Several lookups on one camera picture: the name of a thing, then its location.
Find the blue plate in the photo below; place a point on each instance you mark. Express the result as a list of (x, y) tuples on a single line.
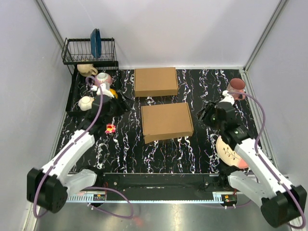
[(95, 43)]

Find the pink patterned mug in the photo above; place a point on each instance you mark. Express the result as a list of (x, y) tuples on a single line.
[(237, 85)]

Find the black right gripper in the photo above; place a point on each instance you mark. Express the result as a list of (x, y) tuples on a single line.
[(204, 114)]

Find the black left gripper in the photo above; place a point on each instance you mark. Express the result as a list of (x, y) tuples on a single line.
[(126, 104)]

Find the black wire dish rack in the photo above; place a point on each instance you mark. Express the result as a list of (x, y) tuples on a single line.
[(79, 53)]

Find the white flower-shaped cup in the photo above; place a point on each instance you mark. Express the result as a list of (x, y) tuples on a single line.
[(85, 103)]

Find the cream pink floral plate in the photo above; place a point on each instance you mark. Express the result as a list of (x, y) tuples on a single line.
[(228, 155)]

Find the pink patterned bowl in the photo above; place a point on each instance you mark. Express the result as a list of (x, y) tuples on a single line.
[(103, 77)]

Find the closed brown cardboard box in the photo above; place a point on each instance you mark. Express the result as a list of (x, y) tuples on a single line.
[(155, 82)]

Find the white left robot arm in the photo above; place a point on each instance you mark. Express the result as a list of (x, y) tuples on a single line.
[(50, 186)]

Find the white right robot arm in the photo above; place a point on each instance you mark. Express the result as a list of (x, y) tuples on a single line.
[(278, 199)]

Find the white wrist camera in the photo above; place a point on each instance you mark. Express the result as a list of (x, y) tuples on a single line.
[(227, 97), (103, 89)]

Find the cream ceramic mug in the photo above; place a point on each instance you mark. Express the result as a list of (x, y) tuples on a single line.
[(87, 70)]

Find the brown cardboard box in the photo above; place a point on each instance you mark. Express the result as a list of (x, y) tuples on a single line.
[(166, 121), (155, 82)]

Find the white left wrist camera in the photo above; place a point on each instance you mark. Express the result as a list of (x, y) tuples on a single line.
[(103, 89)]

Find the orange yellow ribbed bowl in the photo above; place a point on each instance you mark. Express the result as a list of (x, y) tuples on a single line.
[(114, 93)]

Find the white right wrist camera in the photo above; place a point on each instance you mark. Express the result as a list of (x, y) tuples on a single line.
[(227, 97)]

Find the pink sunflower plush toy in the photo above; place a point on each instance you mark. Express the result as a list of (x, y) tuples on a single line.
[(110, 129)]

